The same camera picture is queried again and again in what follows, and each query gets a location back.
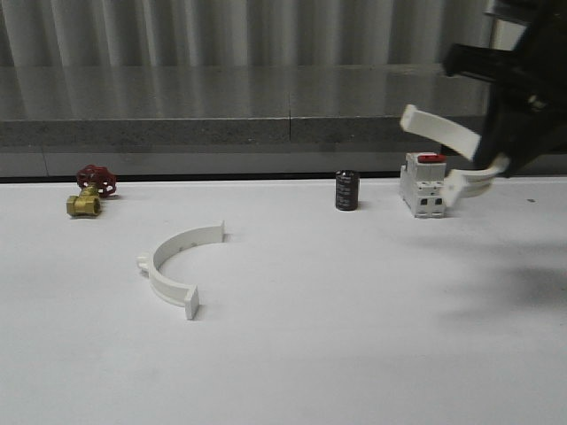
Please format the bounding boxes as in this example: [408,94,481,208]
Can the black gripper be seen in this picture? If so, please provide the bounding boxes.
[442,0,566,176]

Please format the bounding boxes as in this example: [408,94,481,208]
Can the white half-ring pipe clamp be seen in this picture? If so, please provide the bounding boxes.
[400,104,510,207]

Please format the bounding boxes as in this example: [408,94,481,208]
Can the black cylindrical capacitor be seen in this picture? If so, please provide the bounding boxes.
[335,170,360,211]

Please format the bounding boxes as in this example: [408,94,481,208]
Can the grey stone counter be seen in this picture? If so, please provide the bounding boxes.
[1,65,487,181]

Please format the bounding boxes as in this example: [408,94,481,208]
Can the brass valve red handwheel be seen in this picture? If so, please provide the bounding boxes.
[66,165,117,217]

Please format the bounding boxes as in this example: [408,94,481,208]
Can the white circuit breaker red switch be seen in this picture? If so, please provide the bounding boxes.
[400,152,447,219]

